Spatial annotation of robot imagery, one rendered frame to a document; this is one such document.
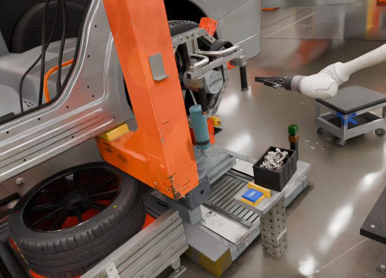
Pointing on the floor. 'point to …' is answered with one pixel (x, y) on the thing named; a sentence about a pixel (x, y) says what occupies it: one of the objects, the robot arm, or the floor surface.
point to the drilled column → (274, 229)
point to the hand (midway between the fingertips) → (261, 79)
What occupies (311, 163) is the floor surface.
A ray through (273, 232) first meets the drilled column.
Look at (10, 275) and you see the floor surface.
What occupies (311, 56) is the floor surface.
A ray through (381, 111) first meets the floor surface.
